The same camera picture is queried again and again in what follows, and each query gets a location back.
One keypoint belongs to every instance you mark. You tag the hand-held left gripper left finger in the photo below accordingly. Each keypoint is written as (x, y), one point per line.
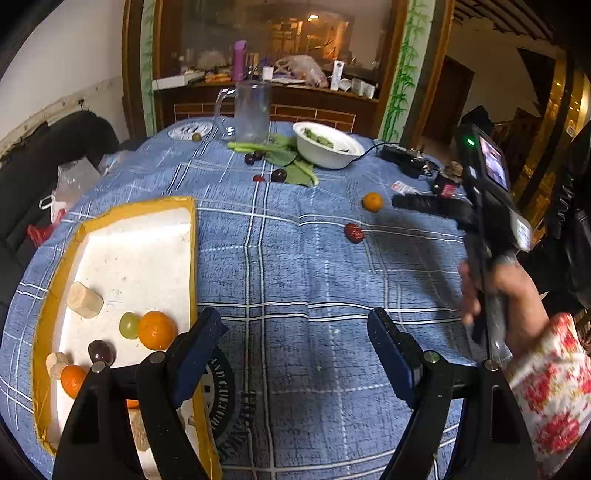
(198, 350)

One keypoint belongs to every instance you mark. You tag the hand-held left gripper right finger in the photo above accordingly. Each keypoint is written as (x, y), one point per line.
(392, 350)

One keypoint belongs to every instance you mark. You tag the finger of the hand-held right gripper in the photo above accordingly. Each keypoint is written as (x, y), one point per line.
(429, 204)

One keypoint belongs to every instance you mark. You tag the small tangerine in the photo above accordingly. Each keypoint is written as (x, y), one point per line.
(373, 201)

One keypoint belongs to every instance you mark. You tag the large green grape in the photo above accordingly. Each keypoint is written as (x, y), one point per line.
(129, 324)

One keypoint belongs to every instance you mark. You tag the dark purple plum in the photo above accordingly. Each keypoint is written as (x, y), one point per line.
(100, 351)

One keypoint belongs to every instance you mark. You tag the white foam box yellow tape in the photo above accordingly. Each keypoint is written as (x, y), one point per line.
(138, 258)

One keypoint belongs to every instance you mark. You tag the small orange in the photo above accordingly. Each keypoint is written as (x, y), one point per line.
(74, 381)

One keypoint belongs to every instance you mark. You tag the person's right forearm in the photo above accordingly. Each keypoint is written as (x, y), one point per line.
(554, 397)

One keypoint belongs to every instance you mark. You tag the person's right hand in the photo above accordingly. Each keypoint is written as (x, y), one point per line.
(521, 295)

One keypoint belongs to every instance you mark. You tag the maroon cylinder jar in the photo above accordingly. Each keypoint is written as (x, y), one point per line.
(445, 183)

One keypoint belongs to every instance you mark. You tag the white red card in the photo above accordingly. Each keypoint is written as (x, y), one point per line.
(404, 187)

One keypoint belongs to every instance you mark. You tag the black power strip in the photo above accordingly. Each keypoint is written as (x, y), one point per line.
(401, 154)

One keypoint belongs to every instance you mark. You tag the red jujube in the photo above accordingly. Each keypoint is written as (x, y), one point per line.
(354, 232)

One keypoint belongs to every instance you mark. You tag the white bowl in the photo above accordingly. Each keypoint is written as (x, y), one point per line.
(323, 157)

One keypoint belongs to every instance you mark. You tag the blue plaid tablecloth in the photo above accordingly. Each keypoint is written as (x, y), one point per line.
(300, 277)

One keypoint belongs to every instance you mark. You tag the green vegetable pieces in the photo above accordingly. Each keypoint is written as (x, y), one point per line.
(321, 138)

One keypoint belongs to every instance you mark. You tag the leafy green vegetable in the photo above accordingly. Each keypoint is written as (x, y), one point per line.
(281, 154)

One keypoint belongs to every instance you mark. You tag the white carton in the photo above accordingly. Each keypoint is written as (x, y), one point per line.
(337, 74)

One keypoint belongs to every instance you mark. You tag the wooden sideboard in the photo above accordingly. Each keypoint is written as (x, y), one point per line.
(295, 99)

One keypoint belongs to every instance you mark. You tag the translucent plastic bag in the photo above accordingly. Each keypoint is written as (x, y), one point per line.
(300, 69)

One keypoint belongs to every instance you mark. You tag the red plastic bag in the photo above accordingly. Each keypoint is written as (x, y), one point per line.
(40, 234)

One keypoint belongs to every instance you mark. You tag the clear glass mug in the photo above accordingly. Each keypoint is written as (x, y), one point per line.
(251, 113)

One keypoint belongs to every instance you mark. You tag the clear plastic bag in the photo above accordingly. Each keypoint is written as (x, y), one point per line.
(76, 177)

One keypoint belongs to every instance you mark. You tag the white printed plate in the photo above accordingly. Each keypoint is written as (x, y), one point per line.
(182, 131)

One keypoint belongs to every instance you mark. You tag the pink bottle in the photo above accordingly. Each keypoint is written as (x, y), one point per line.
(239, 60)

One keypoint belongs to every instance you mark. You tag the black sofa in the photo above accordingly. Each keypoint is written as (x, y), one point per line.
(46, 152)

